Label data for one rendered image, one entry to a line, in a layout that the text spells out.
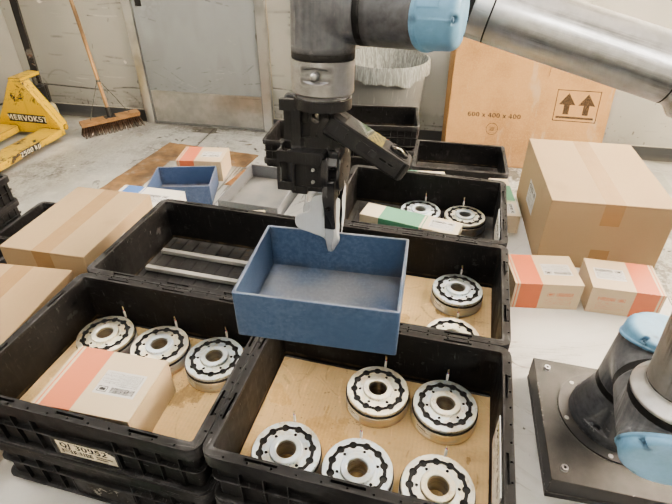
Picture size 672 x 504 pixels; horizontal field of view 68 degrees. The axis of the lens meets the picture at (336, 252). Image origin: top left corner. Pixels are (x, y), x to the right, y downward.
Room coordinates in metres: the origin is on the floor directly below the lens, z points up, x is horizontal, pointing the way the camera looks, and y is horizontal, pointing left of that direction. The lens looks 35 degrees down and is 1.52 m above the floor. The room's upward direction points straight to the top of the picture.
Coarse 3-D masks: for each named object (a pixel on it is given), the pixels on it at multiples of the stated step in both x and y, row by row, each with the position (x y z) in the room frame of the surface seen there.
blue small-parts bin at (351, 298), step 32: (256, 256) 0.54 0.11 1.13; (288, 256) 0.60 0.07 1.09; (320, 256) 0.59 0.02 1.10; (352, 256) 0.58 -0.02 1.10; (384, 256) 0.57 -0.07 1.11; (256, 288) 0.53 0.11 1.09; (288, 288) 0.54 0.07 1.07; (320, 288) 0.54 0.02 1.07; (352, 288) 0.54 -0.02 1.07; (384, 288) 0.54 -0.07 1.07; (256, 320) 0.45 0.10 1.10; (288, 320) 0.45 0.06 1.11; (320, 320) 0.44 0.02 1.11; (352, 320) 0.43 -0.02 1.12; (384, 320) 0.42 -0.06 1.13; (384, 352) 0.42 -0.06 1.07
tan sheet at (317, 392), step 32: (288, 384) 0.58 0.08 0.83; (320, 384) 0.58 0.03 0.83; (416, 384) 0.58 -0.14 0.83; (288, 416) 0.51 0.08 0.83; (320, 416) 0.51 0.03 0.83; (480, 416) 0.51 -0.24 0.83; (384, 448) 0.46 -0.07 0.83; (416, 448) 0.46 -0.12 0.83; (448, 448) 0.46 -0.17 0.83; (480, 448) 0.46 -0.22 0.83; (480, 480) 0.40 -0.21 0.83
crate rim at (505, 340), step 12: (348, 228) 0.93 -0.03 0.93; (360, 228) 0.93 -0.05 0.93; (372, 228) 0.93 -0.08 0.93; (432, 240) 0.89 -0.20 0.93; (444, 240) 0.88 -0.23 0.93; (456, 240) 0.88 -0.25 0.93; (468, 240) 0.88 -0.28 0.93; (504, 252) 0.83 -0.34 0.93; (504, 264) 0.81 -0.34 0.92; (504, 276) 0.76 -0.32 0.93; (504, 288) 0.72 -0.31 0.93; (504, 300) 0.69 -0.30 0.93; (504, 312) 0.67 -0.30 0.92; (408, 324) 0.62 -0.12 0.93; (504, 324) 0.62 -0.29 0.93; (456, 336) 0.60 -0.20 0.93; (468, 336) 0.60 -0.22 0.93; (480, 336) 0.60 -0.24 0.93; (504, 336) 0.60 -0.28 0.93
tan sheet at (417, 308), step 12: (408, 276) 0.88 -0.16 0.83; (408, 288) 0.84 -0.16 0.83; (420, 288) 0.84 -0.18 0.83; (408, 300) 0.80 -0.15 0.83; (420, 300) 0.80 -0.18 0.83; (408, 312) 0.76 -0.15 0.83; (420, 312) 0.76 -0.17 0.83; (432, 312) 0.76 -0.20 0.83; (480, 312) 0.76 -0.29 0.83; (420, 324) 0.73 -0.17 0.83; (480, 324) 0.73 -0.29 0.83
